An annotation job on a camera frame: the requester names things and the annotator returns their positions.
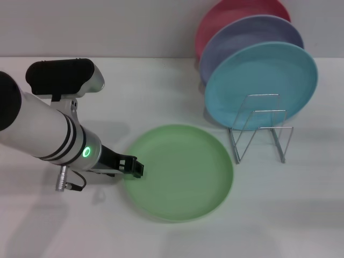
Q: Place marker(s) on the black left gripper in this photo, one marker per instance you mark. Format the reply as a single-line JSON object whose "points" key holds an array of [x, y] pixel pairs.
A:
{"points": [[110, 161]]}

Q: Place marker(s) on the green round plate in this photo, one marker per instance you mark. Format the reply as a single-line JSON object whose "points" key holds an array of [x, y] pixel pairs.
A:
{"points": [[182, 174]]}

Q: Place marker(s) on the cyan round plate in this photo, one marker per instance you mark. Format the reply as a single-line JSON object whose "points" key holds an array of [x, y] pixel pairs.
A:
{"points": [[263, 80]]}

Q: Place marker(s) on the red round plate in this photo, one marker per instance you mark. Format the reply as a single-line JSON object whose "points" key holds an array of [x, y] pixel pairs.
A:
{"points": [[215, 21]]}

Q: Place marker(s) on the purple round plate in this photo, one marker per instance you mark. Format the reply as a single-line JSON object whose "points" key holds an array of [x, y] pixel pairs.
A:
{"points": [[242, 40]]}

